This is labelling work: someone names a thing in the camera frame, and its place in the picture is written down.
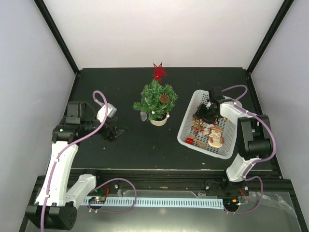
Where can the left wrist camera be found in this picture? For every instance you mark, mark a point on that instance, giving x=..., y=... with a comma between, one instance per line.
x=106, y=111

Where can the circuit board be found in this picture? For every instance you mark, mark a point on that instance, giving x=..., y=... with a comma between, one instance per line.
x=234, y=202
x=97, y=200

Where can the small green christmas tree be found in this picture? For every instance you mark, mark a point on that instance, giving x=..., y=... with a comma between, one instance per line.
x=150, y=102

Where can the clear battery box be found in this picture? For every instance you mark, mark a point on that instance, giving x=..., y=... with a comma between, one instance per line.
x=143, y=116

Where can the white slotted cable duct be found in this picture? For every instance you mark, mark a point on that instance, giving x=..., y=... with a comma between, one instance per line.
x=159, y=202

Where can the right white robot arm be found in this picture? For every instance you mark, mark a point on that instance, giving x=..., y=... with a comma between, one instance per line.
x=254, y=139

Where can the silver glitter ornament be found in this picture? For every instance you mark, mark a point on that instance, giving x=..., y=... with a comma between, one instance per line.
x=206, y=129

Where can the right circuit board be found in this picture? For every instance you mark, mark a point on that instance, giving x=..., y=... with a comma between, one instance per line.
x=234, y=202

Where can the left circuit board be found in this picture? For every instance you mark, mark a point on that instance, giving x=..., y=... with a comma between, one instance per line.
x=97, y=200

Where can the white tree pot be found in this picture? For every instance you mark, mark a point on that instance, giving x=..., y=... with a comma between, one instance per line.
x=160, y=121

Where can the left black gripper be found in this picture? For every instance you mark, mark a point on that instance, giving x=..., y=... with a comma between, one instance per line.
x=111, y=136

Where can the wooden snowman ornament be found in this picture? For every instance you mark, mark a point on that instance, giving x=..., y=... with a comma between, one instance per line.
x=215, y=137

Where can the white perforated plastic basket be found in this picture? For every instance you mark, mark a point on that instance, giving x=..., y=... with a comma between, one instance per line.
x=229, y=129

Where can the red star ornament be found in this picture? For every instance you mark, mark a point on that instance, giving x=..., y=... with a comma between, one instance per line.
x=159, y=72

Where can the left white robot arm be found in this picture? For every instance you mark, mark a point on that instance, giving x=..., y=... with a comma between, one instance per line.
x=56, y=205

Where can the brown pine cone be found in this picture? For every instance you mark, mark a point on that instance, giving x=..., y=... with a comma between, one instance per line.
x=196, y=119
x=164, y=98

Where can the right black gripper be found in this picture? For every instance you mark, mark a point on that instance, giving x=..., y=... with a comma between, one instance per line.
x=200, y=112

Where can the red gift box ornament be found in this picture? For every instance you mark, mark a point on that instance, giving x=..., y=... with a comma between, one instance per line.
x=190, y=141

